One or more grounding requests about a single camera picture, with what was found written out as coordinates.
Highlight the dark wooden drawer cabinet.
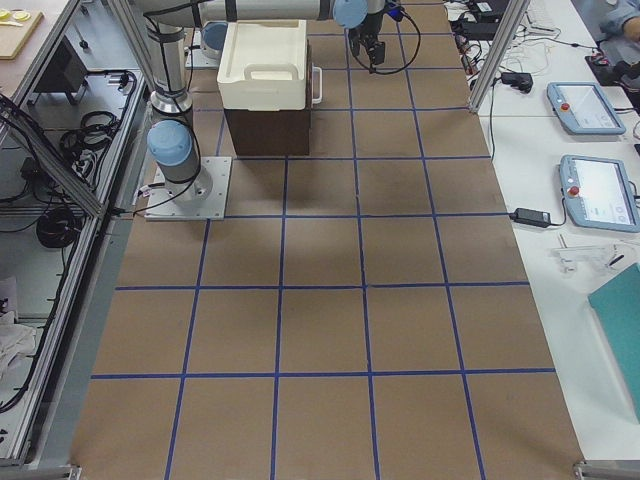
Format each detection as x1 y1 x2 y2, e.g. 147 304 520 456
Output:
223 41 312 156

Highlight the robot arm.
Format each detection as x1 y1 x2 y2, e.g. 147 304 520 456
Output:
139 1 408 125
200 21 228 62

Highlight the wooden board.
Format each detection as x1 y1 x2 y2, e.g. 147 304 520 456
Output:
0 8 43 60

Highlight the white plastic tray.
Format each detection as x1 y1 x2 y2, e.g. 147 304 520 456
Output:
217 20 307 111

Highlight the upper teach pendant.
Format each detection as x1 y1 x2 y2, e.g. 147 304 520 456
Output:
546 82 626 135

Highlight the teach pendant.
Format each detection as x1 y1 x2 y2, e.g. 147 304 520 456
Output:
559 155 639 233
546 82 626 135

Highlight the lower teach pendant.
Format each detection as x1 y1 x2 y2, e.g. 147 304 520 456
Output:
559 155 639 233

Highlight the black power adapter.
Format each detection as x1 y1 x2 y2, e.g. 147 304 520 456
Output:
509 208 552 228

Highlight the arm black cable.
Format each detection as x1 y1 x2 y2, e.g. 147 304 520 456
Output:
349 9 422 75

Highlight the aluminium frame post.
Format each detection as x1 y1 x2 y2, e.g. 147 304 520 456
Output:
468 0 529 113

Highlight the white drawer handle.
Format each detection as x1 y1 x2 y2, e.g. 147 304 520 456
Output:
311 65 323 105

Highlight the white cloth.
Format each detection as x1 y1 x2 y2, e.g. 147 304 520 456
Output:
0 277 37 391

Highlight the teal board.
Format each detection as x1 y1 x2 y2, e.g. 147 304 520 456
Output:
588 263 639 419

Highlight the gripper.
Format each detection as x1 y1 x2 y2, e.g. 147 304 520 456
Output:
348 11 384 55

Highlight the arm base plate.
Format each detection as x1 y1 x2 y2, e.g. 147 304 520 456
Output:
185 46 222 69
143 156 232 221

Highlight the clear acrylic part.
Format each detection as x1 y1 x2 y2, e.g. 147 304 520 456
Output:
551 235 637 275

